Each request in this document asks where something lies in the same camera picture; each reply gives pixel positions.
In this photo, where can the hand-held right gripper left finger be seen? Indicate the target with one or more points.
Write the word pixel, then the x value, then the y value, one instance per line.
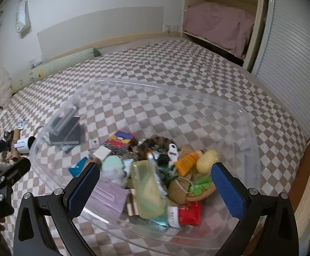
pixel 84 189

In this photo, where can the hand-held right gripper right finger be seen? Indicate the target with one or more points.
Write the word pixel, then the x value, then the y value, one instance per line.
pixel 229 190

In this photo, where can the teal packet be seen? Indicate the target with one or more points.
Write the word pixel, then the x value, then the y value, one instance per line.
pixel 77 166

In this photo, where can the pink pouch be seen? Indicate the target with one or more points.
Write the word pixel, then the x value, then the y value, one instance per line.
pixel 109 196

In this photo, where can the burger plush toy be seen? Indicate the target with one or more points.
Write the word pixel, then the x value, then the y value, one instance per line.
pixel 194 189

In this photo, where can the yellow sponge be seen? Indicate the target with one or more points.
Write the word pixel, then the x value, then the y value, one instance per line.
pixel 206 161

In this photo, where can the mint green round case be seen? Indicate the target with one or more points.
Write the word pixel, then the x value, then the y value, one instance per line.
pixel 112 163

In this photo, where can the white square box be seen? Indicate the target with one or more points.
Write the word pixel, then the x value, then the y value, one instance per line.
pixel 102 154

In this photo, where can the red packet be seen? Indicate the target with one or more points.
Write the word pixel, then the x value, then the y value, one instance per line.
pixel 189 213

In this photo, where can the orange tube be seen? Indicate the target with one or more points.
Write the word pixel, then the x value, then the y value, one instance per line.
pixel 188 162

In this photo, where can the red blue yellow box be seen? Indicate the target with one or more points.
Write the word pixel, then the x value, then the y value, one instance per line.
pixel 119 138

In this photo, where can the yellow green translucent case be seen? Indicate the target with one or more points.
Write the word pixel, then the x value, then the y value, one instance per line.
pixel 147 189

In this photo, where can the white plastic clip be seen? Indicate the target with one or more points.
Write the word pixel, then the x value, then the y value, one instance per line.
pixel 173 153

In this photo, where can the tiger striped plush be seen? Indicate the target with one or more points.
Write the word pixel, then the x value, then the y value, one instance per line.
pixel 151 145

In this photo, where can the clear plastic container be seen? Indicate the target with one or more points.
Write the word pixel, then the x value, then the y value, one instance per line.
pixel 171 106

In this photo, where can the cardboard tube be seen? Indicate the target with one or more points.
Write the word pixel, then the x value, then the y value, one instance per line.
pixel 15 145

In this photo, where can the white handheld appliance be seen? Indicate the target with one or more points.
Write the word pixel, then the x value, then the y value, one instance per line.
pixel 23 144

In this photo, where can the blue face mask packet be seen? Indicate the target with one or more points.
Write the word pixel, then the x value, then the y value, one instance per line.
pixel 20 124

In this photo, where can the open black case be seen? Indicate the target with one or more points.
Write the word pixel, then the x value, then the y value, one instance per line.
pixel 67 129

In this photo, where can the long green bolster pillow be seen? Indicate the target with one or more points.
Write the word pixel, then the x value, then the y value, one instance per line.
pixel 56 68

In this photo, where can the checkered blanket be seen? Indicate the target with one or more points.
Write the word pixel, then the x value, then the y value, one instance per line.
pixel 171 64

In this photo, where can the white roller shutter door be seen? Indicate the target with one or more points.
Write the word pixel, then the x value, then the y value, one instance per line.
pixel 290 58

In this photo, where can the wooden cabinet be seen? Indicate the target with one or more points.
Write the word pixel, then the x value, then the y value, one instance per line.
pixel 258 32

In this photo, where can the pink bedding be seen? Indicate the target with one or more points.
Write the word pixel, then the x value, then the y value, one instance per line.
pixel 218 29

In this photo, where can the white wall socket panel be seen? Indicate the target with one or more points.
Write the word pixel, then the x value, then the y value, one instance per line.
pixel 35 62

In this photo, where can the white wall holder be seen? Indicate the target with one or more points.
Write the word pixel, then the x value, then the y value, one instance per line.
pixel 23 16

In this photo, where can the white wall socket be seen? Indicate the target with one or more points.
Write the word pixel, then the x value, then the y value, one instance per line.
pixel 171 28

